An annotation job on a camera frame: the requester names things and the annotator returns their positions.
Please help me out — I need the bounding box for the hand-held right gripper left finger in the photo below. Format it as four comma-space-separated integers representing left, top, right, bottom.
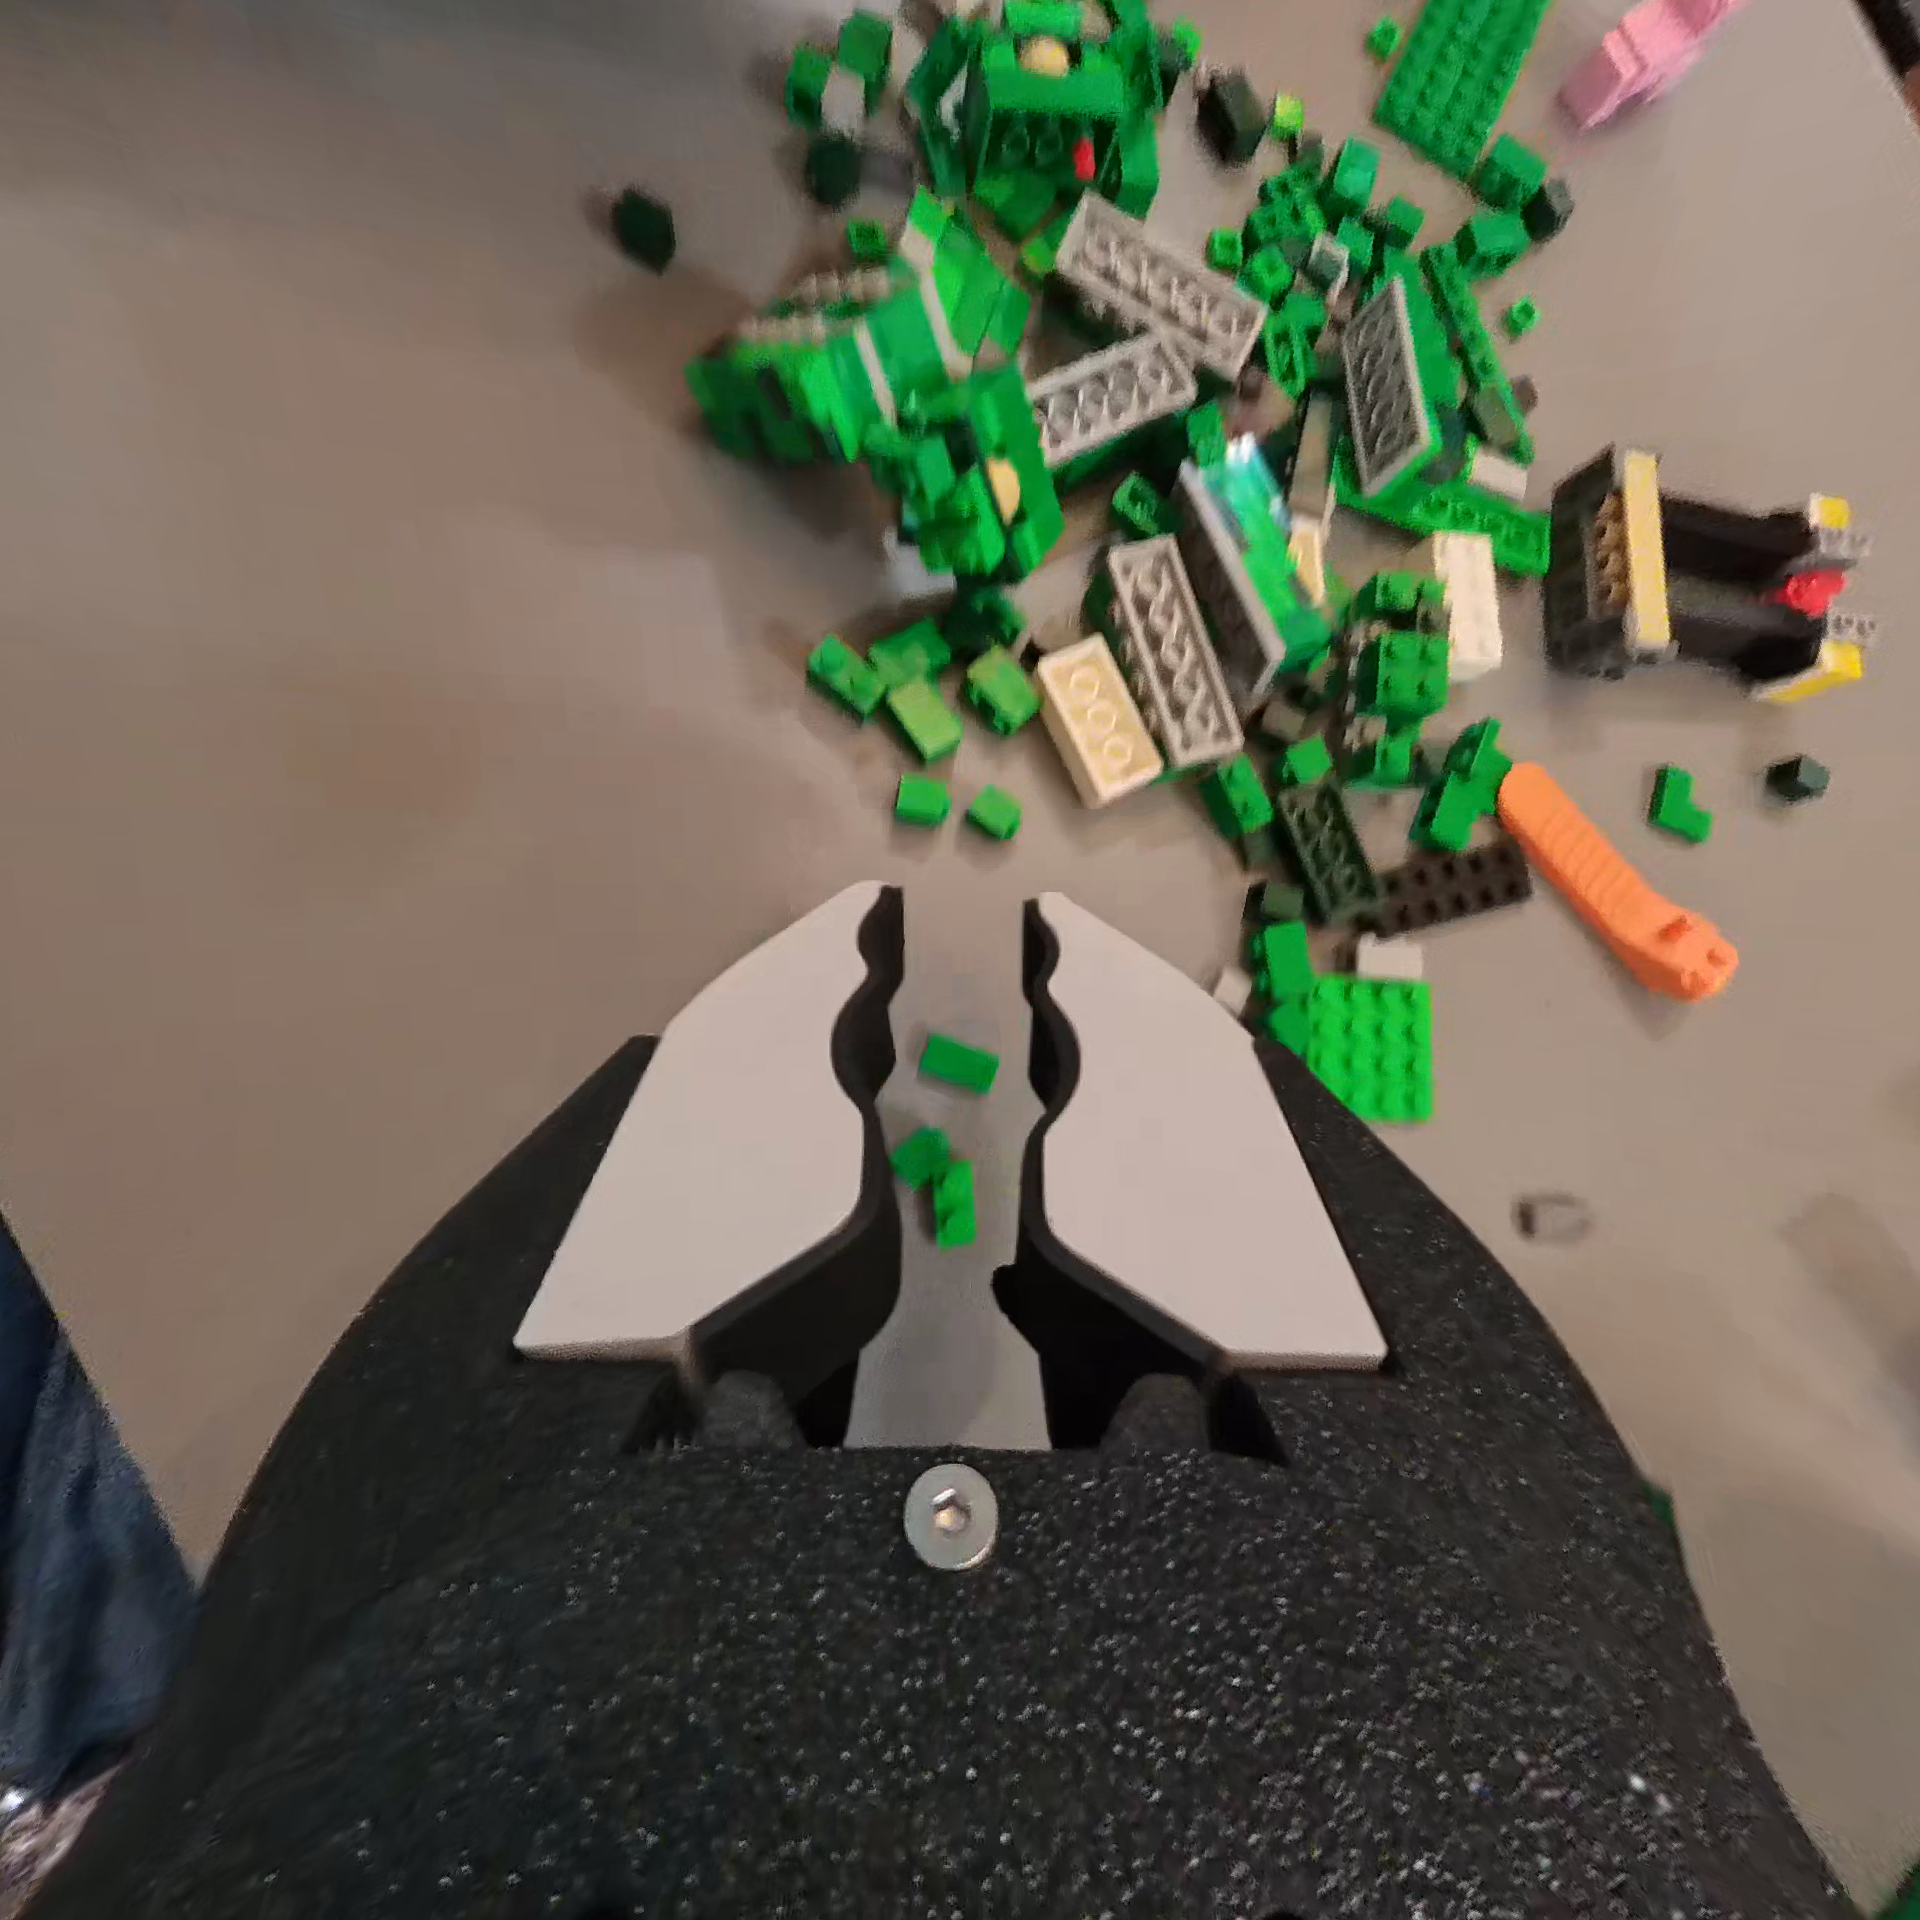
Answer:
510, 880, 908, 1445

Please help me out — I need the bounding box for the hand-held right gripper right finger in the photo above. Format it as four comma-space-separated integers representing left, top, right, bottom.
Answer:
991, 892, 1391, 1449

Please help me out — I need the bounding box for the green striped brick model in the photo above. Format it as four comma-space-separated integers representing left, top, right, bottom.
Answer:
684, 225, 1071, 592

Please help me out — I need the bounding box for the grey desk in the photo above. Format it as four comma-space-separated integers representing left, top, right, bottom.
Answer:
0, 0, 1920, 1920

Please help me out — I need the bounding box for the green square plate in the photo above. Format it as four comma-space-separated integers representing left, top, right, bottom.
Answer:
1298, 971, 1441, 1131

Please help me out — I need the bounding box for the black studded plate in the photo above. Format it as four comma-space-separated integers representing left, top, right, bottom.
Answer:
1363, 836, 1536, 943

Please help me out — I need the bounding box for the cream brick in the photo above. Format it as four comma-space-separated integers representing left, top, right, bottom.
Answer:
1033, 630, 1169, 809

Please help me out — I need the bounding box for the orange brick separator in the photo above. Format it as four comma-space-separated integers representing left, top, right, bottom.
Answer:
1493, 760, 1744, 1005

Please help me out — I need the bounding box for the pile of loose green bricks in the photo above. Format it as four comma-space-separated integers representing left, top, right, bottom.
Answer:
600, 0, 1718, 1255

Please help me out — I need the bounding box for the white brick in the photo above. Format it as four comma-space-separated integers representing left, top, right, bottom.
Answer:
1430, 531, 1508, 681

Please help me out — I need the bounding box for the person's leg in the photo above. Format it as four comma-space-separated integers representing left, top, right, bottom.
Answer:
0, 1213, 207, 1810

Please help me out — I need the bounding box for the black and yellow brick build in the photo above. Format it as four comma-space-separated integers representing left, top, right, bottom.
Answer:
1540, 443, 1880, 711

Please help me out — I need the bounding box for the green studded plate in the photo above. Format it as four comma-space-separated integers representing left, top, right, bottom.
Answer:
1369, 0, 1556, 186

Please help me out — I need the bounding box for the pink toy pig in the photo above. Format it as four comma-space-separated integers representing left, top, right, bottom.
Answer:
1554, 0, 1753, 134

